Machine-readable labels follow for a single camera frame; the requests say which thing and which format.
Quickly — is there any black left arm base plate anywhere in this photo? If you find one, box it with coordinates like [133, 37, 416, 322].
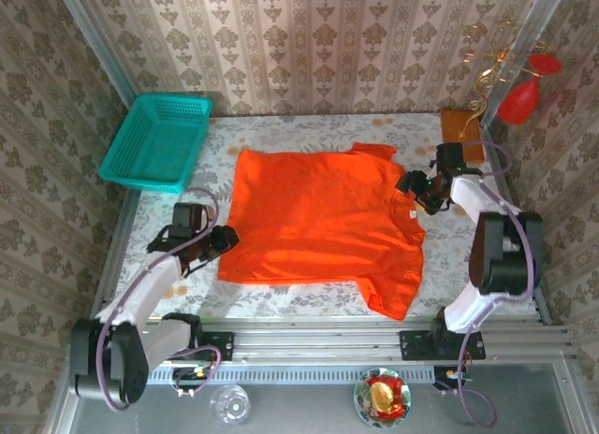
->
[150, 330, 235, 363]

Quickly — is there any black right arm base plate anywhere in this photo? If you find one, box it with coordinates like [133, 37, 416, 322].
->
[399, 329, 487, 362]

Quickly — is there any gold curly wire ornament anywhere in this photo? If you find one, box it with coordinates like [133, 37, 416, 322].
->
[438, 20, 553, 165]

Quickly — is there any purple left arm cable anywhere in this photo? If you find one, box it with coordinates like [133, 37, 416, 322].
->
[95, 186, 222, 412]

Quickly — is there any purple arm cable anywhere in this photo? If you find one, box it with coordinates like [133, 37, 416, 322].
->
[95, 186, 222, 412]
[439, 140, 537, 428]

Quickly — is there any orange t-shirt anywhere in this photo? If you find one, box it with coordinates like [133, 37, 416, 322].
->
[215, 142, 426, 322]

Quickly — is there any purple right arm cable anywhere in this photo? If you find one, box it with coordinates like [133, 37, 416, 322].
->
[439, 140, 537, 428]

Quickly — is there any teal plastic basket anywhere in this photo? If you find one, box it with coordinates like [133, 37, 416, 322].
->
[96, 93, 214, 195]

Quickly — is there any red gold snack packet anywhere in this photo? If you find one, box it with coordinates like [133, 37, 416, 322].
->
[367, 376, 406, 419]

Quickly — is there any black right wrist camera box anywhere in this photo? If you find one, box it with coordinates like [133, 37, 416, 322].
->
[435, 142, 467, 171]

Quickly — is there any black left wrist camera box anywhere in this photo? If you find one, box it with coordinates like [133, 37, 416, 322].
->
[170, 202, 212, 232]

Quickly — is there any grey slotted cable duct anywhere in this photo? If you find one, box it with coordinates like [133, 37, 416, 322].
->
[81, 364, 436, 384]

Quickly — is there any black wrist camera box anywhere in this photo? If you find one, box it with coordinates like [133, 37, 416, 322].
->
[170, 202, 212, 232]
[435, 142, 467, 171]

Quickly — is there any floral patterned plate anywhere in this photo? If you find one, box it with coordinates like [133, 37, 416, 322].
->
[353, 367, 413, 429]

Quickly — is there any clear glass bowl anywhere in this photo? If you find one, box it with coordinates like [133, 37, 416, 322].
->
[209, 384, 252, 428]

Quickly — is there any red wine glass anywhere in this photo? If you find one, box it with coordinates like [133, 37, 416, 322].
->
[497, 53, 562, 126]

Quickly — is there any floral patterned table cover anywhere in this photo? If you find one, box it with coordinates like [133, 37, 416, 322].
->
[110, 113, 539, 319]

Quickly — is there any aluminium mounting rail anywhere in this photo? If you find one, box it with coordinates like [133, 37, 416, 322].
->
[69, 314, 577, 365]

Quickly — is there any aluminium frame post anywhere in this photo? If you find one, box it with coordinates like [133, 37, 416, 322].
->
[53, 0, 138, 109]
[480, 0, 570, 126]

